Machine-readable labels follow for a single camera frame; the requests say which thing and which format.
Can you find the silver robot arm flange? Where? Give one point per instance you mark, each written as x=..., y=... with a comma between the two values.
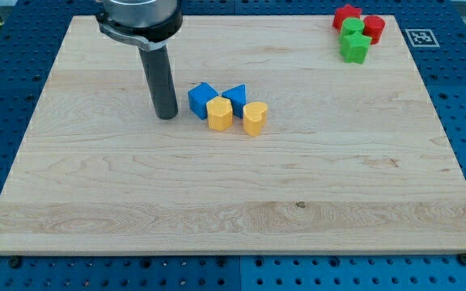
x=146, y=24

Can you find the blue triangle block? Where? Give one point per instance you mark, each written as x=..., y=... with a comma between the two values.
x=238, y=97

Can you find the yellow pentagon block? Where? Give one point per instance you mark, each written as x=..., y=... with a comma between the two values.
x=219, y=113

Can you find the yellow heart block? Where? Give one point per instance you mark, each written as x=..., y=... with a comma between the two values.
x=254, y=117

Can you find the blue cube block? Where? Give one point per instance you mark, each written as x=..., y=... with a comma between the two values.
x=199, y=96

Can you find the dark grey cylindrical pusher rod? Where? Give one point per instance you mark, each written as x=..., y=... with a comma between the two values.
x=157, y=69

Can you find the wooden board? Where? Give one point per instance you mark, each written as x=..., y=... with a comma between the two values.
x=352, y=159

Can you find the green star block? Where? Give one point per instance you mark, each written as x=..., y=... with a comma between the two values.
x=354, y=47

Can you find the green cylinder block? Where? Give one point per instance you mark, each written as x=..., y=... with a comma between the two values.
x=349, y=26

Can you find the red star block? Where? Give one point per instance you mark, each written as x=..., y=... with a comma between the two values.
x=344, y=12

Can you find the red cylinder block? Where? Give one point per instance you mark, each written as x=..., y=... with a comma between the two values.
x=373, y=27

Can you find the white fiducial marker tag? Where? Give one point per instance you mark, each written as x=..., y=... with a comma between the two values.
x=422, y=38

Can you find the black left board bolt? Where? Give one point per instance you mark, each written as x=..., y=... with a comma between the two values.
x=15, y=262

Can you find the black board bolt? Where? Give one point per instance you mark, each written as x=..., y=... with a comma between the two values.
x=461, y=258
x=15, y=262

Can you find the black right board bolt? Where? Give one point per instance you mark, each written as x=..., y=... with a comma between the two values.
x=461, y=258

